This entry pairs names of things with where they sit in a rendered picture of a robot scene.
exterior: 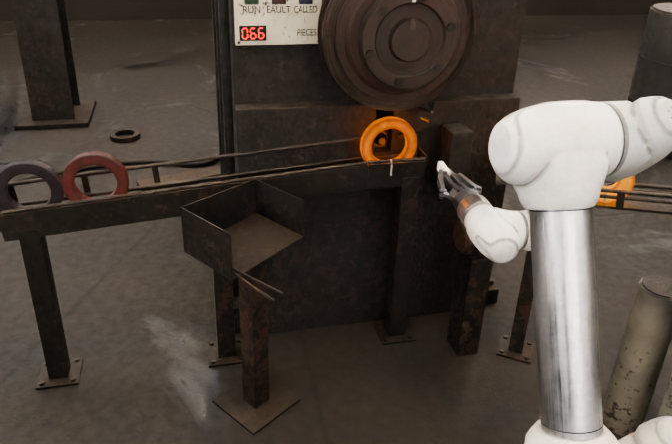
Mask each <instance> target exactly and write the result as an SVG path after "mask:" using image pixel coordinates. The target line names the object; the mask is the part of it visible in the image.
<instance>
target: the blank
mask: <svg viewBox="0 0 672 444"><path fill-rule="evenodd" d="M634 184H635V175H634V176H631V177H628V178H625V179H623V180H620V181H618V182H616V183H614V184H613V185H610V186H602V188H606V189H618V190H629V191H632V189H633V187H634ZM598 202H603V203H611V202H616V199H606V198H599V199H598Z"/></svg>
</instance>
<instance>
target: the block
mask: <svg viewBox="0 0 672 444"><path fill-rule="evenodd" d="M473 135H474V134H473V131H472V130H470V129H469V128H468V127H467V126H466V125H465V124H463V123H445V124H442V128H441V137H440V146H439V154H438V161H443V162H444V163H445V165H446V166H447V167H448V168H450V169H451V170H452V171H453V172H454V173H456V174H458V173H462V174H463V175H464V176H466V177H467V178H468V172H469V164H470V157H471V150H472V142H473ZM437 179H438V170H437V172H436V181H435V187H436V189H437V190H438V191H439V188H438V185H437Z"/></svg>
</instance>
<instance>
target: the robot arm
mask: <svg viewBox="0 0 672 444"><path fill-rule="evenodd" d="M671 151H672V100H670V99H668V98H666V97H663V96H650V97H643V98H639V99H638V100H636V101H634V102H630V101H606V102H592V101H586V100H568V101H554V102H544V103H540V104H536V105H533V106H529V107H526V108H523V109H520V110H518V111H515V112H513V113H511V114H509V115H508V116H506V117H504V118H503V119H502V120H501V121H500V122H498V123H497V124H496V125H495V127H494V128H493V130H492V132H491V135H490V139H489V146H488V153H489V159H490V162H491V164H492V167H493V169H494V171H495V172H496V174H497V175H498V176H499V177H500V178H501V179H503V180H504V181H505V182H506V183H508V184H511V185H513V187H514V189H515V191H516V193H517V195H518V198H519V201H520V203H521V204H522V206H523V207H524V209H527V210H522V211H509V210H504V209H500V208H494V207H493V206H492V205H491V204H490V203H489V202H488V200H487V199H486V198H485V197H484V196H482V195H481V190H482V187H481V186H478V185H476V184H475V183H473V182H472V181H471V180H470V179H468V178H467V177H466V176H464V175H463V174H462V173H458V174H456V173H454V172H453V171H452V170H451V169H450V168H448V167H447V166H446V165H445V163H444V162H443V161H438V164H437V170H438V179H437V185H438V188H439V192H440V193H439V198H440V199H443V197H446V198H448V199H449V200H450V201H452V202H453V205H454V207H455V209H456V210H457V215H458V217H459V219H460V220H461V222H462V223H463V225H464V226H465V228H466V230H467V234H468V236H469V238H470V239H471V241H472V242H473V244H474V245H475V246H476V248H477V249H478V250H479V251H480V252H481V253H482V254H483V255H484V256H485V257H487V258H488V259H490V260H492V261H494V262H496V263H505V262H508V261H510V260H512V259H513V258H515V256H516V255H517V254H518V251H519V250H526V251H531V258H532V276H533V294H534V310H535V329H536V348H537V366H538V385H539V404H540V419H539V420H538V421H537V422H536V423H535V424H534V425H533V426H532V427H531V428H530V429H529V431H528V432H527V434H526V436H525V443H524V444H672V416H662V417H658V418H654V419H651V420H649V421H647V422H644V423H642V424H641V425H639V426H638V428H637V429H636V431H635V432H632V433H630V434H628V435H626V436H625V437H623V438H621V439H620V440H617V439H616V438H615V436H614V435H613V434H612V433H611V432H610V431H609V430H608V429H607V428H606V427H605V426H604V425H603V414H602V394H601V375H600V355H599V336H598V316H597V296H596V277H595V257H594V238H593V218H592V207H594V206H595V205H596V203H597V201H598V199H599V197H600V192H601V189H602V186H604V185H608V184H612V183H616V182H618V181H620V180H623V179H625V178H628V177H631V176H634V175H636V174H638V173H640V172H642V171H644V170H645V169H647V168H649V167H651V166H652V165H654V164H656V163H657V162H659V161H660V160H662V159H663V158H665V157H666V156H667V155H668V154H669V153H670V152H671ZM461 178H462V180H461ZM445 186H446V187H447V188H448V190H449V191H450V193H448V192H447V189H445Z"/></svg>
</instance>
